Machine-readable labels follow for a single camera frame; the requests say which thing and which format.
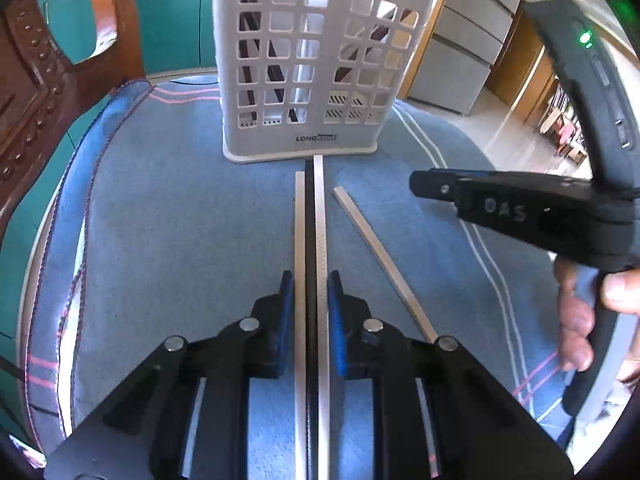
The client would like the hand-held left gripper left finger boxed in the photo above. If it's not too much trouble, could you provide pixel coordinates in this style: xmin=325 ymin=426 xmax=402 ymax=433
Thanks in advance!
xmin=45 ymin=270 xmax=297 ymax=480

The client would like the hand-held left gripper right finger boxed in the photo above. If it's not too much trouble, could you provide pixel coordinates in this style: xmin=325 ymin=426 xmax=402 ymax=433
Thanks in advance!
xmin=326 ymin=269 xmax=574 ymax=480

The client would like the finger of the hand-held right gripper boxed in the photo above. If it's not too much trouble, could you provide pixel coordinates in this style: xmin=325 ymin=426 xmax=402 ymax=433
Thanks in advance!
xmin=409 ymin=169 xmax=460 ymax=212

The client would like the black chopstick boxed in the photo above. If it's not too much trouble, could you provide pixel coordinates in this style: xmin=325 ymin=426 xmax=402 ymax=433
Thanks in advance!
xmin=305 ymin=159 xmax=319 ymax=480
xmin=334 ymin=25 xmax=381 ymax=83

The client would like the white plastic utensil basket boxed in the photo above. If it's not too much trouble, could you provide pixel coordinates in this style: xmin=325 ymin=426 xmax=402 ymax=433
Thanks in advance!
xmin=209 ymin=0 xmax=443 ymax=165

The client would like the dark red chopstick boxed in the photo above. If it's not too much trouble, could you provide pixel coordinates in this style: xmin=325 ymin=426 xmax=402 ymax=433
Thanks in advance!
xmin=267 ymin=35 xmax=289 ymax=111
xmin=240 ymin=0 xmax=262 ymax=61

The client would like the person's right hand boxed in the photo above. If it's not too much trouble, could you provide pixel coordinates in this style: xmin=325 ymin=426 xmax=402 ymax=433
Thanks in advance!
xmin=553 ymin=259 xmax=640 ymax=373

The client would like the clothes drying rack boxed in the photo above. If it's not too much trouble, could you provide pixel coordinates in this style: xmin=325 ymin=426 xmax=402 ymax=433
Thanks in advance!
xmin=537 ymin=85 xmax=591 ymax=166

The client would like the grey refrigerator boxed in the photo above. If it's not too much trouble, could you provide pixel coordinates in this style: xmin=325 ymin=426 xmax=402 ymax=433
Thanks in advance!
xmin=405 ymin=0 xmax=531 ymax=117

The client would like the blue striped blanket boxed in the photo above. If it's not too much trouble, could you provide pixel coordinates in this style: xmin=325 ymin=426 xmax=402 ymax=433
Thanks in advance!
xmin=27 ymin=77 xmax=581 ymax=480

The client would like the brown wooden door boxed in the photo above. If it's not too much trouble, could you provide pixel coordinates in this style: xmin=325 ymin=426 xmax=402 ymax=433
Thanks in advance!
xmin=487 ymin=10 xmax=546 ymax=111

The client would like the teal kitchen base cabinet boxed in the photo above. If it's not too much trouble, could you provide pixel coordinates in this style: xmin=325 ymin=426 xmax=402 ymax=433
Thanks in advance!
xmin=0 ymin=0 xmax=116 ymax=341
xmin=127 ymin=0 xmax=219 ymax=75

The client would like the carved wooden chair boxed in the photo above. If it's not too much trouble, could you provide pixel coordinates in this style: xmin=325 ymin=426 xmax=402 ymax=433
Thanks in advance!
xmin=0 ymin=0 xmax=148 ymax=243

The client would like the wooden doorway frame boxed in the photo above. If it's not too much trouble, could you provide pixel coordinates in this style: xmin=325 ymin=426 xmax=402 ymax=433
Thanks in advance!
xmin=520 ymin=55 xmax=563 ymax=128

